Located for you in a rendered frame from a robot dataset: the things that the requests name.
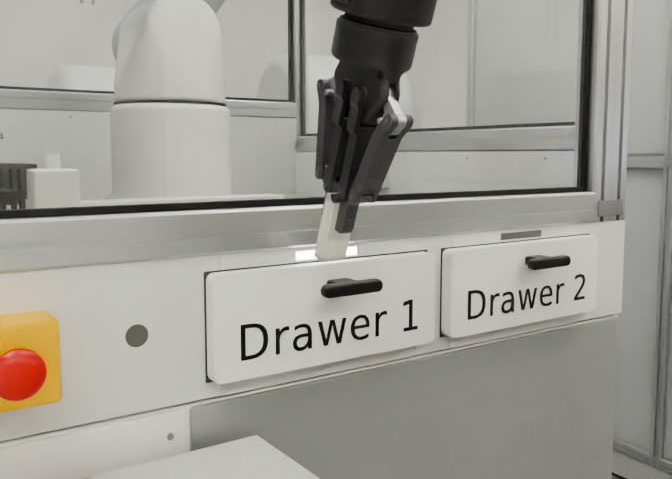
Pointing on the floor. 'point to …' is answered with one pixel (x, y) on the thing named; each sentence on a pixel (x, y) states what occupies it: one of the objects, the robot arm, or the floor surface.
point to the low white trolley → (219, 464)
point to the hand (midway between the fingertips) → (336, 226)
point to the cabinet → (386, 417)
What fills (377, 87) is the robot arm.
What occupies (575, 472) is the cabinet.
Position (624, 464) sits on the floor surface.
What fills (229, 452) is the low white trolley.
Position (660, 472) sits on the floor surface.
